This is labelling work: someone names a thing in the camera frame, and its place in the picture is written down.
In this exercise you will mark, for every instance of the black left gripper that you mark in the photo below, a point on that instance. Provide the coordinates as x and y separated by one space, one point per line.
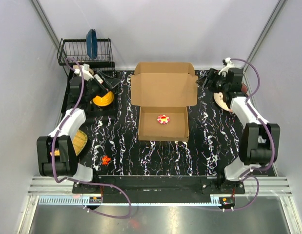
112 82

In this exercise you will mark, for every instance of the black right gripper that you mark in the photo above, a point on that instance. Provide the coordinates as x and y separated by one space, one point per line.
212 75

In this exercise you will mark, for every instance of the brown cardboard box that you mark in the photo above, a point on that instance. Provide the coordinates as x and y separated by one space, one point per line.
164 88

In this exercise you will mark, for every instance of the pink butterfly toy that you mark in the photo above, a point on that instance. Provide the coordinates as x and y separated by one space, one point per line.
163 119

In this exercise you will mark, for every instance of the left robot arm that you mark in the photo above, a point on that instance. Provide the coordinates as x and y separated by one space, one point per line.
56 154

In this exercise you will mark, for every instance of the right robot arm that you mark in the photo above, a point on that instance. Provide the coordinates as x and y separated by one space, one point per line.
258 146

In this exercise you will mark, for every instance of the yellow ribbed bowl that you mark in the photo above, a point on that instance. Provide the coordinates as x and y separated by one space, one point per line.
105 100

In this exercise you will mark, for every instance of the cream pink floral plate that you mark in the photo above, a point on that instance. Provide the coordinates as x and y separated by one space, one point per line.
218 98

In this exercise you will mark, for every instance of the black dish rack tray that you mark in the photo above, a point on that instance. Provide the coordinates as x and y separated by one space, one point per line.
100 59

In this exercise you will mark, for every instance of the cream ceramic mug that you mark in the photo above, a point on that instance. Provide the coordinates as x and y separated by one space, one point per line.
86 69

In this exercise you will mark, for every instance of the pink patterned mug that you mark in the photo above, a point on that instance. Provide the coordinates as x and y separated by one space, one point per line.
244 88

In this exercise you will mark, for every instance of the blue plate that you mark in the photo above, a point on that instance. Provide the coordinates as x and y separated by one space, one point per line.
91 44

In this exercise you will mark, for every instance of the yellow bamboo mat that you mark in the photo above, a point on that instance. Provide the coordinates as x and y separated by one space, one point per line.
79 142

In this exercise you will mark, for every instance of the orange red small toy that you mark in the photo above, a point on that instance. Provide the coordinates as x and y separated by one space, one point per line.
105 160

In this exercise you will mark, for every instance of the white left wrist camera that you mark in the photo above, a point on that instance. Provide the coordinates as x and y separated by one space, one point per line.
86 76

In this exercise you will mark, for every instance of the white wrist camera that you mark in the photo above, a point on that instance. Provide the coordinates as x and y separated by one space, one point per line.
227 64
86 76

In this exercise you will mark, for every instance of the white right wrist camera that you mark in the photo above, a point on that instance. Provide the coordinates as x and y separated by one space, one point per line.
227 64

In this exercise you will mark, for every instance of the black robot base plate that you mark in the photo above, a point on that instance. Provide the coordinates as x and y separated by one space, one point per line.
199 191

